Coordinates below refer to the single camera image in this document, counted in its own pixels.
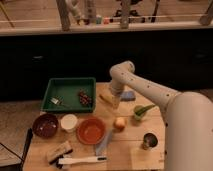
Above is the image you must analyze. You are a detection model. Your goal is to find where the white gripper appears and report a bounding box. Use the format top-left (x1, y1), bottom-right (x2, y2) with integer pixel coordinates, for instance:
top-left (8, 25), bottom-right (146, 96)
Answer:
top-left (109, 80), bottom-right (124, 109)

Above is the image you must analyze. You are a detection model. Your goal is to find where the yellow banana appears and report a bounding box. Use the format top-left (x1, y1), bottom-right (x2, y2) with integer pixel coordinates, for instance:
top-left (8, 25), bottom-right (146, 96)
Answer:
top-left (99, 94), bottom-right (115, 106)

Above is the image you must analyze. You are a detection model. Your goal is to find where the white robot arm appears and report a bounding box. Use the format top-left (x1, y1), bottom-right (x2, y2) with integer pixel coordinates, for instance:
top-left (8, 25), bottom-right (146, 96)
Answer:
top-left (109, 61), bottom-right (213, 171)

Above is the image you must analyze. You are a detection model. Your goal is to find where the red bowl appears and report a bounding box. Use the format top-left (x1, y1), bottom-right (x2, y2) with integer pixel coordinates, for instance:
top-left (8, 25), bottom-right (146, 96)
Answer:
top-left (76, 117), bottom-right (106, 145)

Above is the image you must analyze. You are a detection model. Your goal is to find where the dark maroon bowl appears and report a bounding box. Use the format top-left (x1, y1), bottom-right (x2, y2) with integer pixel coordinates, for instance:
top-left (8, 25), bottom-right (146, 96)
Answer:
top-left (32, 114), bottom-right (58, 138)

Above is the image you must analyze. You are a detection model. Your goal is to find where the blue sponge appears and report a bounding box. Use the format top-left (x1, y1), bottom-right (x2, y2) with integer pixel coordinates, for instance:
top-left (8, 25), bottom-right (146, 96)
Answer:
top-left (120, 91), bottom-right (136, 101)

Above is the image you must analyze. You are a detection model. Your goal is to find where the orange apple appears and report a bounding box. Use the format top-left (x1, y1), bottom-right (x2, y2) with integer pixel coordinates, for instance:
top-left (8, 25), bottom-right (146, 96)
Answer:
top-left (114, 117), bottom-right (126, 131)

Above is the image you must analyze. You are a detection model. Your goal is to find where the green cup with vegetable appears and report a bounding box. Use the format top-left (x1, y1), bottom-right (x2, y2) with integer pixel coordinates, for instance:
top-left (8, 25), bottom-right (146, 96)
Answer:
top-left (133, 105), bottom-right (154, 121)

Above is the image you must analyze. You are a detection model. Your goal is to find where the bunch of dark grapes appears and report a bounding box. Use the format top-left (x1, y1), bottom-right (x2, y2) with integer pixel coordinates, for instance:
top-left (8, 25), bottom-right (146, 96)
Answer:
top-left (78, 90), bottom-right (92, 106)

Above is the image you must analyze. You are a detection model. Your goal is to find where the green plastic tray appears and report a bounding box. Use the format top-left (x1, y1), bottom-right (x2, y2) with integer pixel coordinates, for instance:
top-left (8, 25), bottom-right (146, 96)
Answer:
top-left (41, 77), bottom-right (96, 113)

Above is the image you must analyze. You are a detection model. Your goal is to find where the small white cup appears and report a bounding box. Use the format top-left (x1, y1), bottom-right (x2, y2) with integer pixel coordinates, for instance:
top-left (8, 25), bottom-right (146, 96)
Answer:
top-left (60, 114), bottom-right (78, 132)

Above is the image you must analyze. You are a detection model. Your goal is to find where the dark metal cup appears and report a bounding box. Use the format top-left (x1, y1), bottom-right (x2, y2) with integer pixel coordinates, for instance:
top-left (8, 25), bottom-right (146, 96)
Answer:
top-left (142, 133), bottom-right (158, 150)

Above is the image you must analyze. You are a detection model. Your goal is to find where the wooden scrub brush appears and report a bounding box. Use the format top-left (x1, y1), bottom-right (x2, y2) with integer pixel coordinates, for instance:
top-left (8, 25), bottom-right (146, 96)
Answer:
top-left (46, 141), bottom-right (72, 164)

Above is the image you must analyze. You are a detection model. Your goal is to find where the black table side bar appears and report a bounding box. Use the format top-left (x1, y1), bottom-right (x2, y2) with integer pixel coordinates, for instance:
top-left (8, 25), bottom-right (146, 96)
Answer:
top-left (21, 128), bottom-right (33, 167)

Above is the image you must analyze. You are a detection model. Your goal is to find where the white handled brush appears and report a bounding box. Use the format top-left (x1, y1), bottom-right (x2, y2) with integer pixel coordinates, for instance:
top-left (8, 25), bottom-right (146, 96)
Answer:
top-left (58, 156), bottom-right (107, 165)

